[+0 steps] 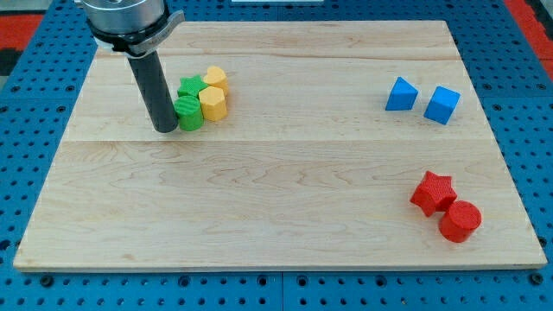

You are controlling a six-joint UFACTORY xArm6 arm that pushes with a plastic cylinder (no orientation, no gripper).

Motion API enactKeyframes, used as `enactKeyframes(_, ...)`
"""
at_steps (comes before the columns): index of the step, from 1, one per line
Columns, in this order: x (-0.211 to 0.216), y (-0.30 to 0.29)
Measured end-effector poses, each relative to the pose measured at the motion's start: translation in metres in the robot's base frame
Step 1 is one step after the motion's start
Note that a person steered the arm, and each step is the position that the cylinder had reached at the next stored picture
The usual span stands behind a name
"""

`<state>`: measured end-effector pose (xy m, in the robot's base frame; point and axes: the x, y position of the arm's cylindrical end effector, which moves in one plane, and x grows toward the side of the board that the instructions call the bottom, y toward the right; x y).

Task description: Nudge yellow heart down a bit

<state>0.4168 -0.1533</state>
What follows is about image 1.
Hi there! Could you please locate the green cylinder block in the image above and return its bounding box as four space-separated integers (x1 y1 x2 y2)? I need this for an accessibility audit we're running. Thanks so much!
174 95 204 131

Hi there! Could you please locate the blue triangle block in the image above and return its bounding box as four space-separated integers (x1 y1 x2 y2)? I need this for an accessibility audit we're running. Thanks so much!
385 77 419 111

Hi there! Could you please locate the yellow hexagon block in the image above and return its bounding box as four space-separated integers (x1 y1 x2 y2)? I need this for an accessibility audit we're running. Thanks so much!
199 86 227 122

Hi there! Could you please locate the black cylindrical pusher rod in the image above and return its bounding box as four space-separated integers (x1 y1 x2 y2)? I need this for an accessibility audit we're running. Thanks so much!
128 52 178 133

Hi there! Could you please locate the yellow heart block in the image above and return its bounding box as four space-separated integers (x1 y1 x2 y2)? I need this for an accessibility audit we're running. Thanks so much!
203 66 229 96

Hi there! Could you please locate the red cylinder block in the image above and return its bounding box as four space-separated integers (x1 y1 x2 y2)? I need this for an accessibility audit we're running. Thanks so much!
439 200 482 243

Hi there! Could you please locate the red star block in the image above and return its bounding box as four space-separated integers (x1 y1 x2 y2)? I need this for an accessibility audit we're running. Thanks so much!
410 171 457 217

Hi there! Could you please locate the blue cube block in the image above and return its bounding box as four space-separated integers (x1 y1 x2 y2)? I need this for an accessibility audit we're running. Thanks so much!
423 86 461 125

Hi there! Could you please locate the green star block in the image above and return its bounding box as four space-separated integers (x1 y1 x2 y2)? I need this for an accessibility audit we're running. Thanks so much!
177 75 208 98

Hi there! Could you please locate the light wooden board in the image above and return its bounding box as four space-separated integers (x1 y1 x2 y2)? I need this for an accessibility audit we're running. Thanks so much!
14 21 547 273

